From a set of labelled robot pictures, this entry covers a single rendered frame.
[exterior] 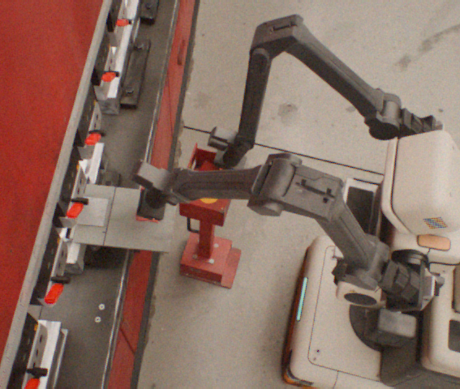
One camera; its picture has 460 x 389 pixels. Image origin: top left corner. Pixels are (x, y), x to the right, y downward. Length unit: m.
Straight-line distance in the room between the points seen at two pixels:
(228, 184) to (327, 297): 1.27
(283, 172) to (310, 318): 1.33
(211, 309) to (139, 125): 0.99
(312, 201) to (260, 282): 1.61
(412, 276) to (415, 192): 0.20
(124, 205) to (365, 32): 2.31
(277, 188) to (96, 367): 0.81
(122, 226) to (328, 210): 0.74
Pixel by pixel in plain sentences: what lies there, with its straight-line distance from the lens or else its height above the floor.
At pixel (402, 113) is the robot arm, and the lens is 1.45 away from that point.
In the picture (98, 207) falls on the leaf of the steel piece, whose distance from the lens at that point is 1.51.
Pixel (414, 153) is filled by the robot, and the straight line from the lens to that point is 1.27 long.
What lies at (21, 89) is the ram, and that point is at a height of 1.59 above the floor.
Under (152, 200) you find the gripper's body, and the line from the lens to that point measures 1.34.
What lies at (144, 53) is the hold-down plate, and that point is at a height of 0.90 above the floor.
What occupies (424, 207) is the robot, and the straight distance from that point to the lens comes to 1.20.
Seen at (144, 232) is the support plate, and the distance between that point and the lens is 1.46.
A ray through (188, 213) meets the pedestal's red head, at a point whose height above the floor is 0.70.
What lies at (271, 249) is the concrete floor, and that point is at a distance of 2.54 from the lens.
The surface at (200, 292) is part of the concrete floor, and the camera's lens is 2.44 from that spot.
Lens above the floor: 2.34
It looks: 62 degrees down
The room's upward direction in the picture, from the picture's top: 7 degrees clockwise
